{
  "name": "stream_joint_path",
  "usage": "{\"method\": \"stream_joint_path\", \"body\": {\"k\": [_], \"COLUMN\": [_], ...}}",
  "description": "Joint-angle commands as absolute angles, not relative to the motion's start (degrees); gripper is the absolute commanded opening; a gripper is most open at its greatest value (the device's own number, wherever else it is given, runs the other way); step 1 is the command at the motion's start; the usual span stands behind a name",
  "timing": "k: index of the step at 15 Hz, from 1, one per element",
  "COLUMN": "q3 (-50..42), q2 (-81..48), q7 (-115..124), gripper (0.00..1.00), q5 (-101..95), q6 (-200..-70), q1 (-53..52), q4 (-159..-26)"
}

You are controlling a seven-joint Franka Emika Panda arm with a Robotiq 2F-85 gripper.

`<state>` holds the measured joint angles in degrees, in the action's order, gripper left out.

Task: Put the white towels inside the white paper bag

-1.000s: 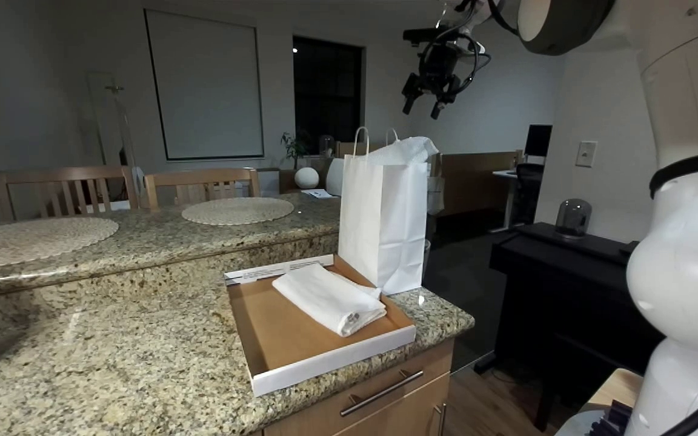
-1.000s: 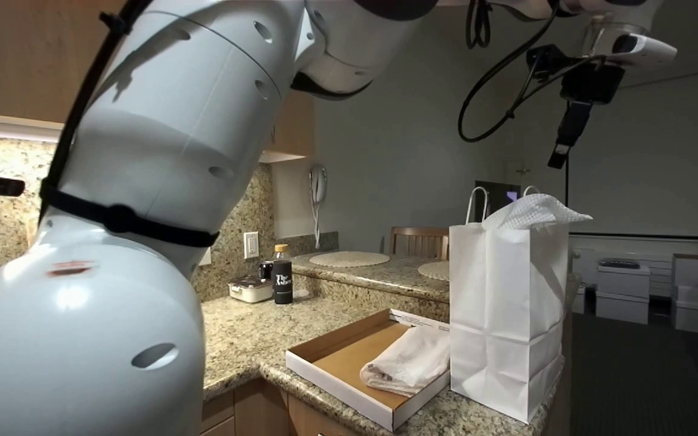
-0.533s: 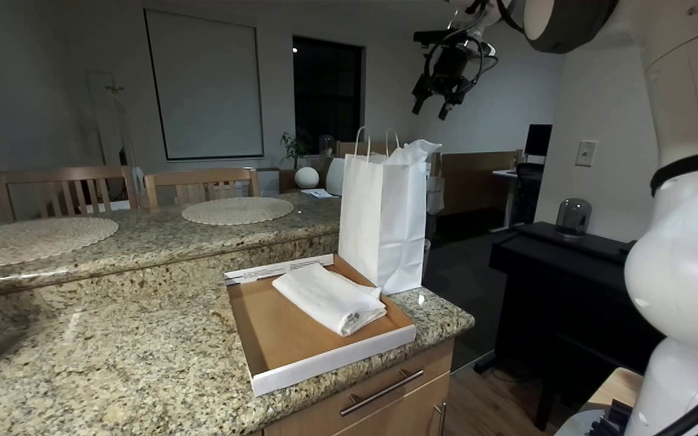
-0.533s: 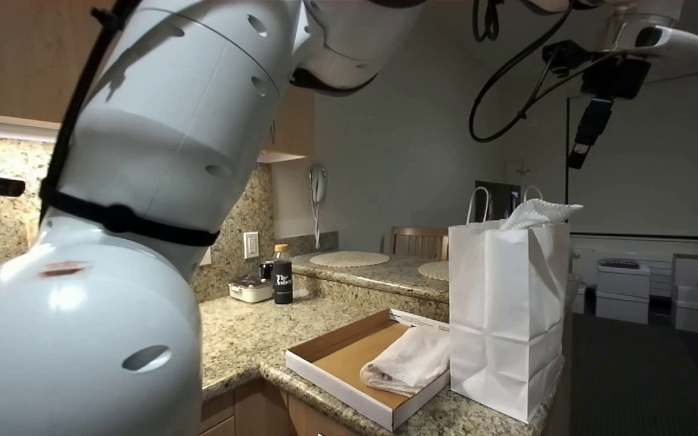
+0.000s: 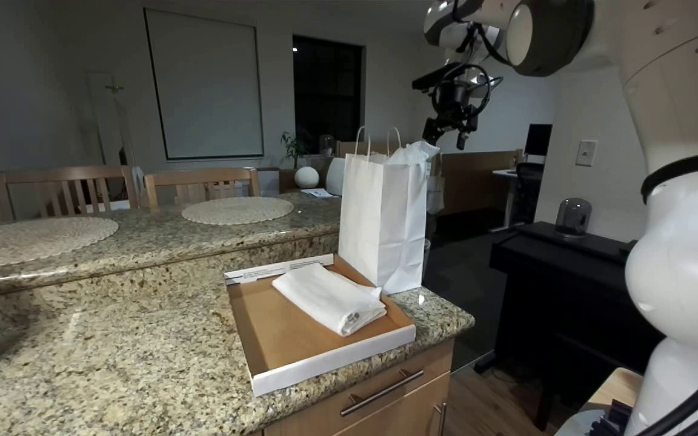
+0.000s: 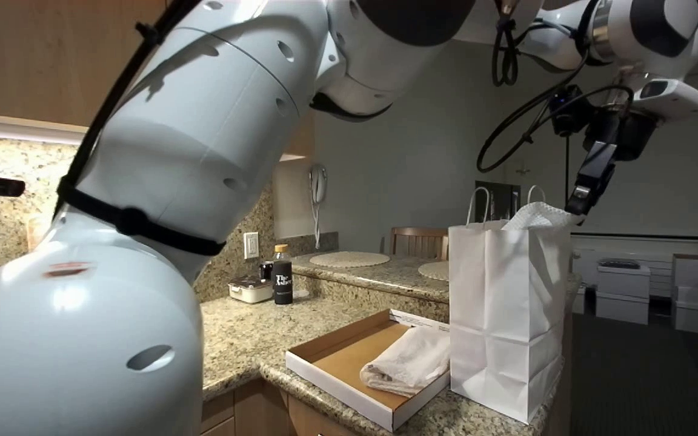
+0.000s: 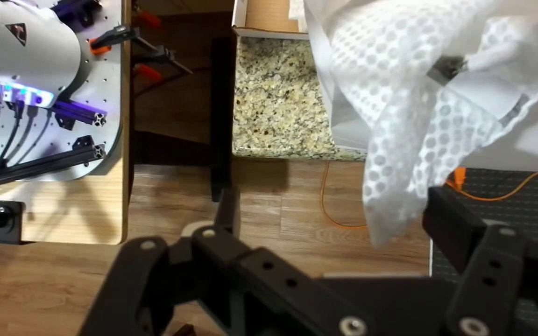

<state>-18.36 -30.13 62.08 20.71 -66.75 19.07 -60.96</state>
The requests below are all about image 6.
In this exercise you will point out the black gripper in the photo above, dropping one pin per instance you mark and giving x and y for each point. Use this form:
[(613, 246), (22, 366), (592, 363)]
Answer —
[(623, 133)]

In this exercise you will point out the wooden chair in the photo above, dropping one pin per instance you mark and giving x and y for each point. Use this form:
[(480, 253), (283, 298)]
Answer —
[(413, 242)]

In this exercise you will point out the flat cardboard tray box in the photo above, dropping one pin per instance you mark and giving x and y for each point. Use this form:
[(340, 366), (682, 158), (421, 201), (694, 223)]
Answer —
[(325, 363)]

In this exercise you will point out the wooden wall cabinets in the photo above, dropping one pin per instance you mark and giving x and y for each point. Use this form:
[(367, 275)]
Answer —
[(25, 57)]

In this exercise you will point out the white wall outlet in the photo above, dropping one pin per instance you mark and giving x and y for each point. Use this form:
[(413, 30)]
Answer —
[(251, 242)]

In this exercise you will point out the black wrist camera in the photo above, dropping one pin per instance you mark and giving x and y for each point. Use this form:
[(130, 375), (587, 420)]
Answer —
[(573, 111)]

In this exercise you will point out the black bottle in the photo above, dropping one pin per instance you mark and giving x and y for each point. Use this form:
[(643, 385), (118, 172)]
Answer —
[(283, 280)]

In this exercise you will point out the small flat plastic container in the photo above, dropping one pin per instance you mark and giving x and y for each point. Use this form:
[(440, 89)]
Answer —
[(251, 290)]

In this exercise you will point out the wooden counter cabinet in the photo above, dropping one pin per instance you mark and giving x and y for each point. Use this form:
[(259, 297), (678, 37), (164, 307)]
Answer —
[(285, 414)]

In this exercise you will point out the white mesh towel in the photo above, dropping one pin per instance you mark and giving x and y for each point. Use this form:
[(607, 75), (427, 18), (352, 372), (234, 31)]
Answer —
[(405, 363), (539, 217)]

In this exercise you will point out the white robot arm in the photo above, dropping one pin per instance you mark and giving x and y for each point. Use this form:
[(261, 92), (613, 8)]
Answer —
[(83, 340)]

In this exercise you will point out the round woven placemat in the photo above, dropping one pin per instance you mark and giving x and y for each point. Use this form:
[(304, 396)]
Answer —
[(436, 269), (351, 260)]

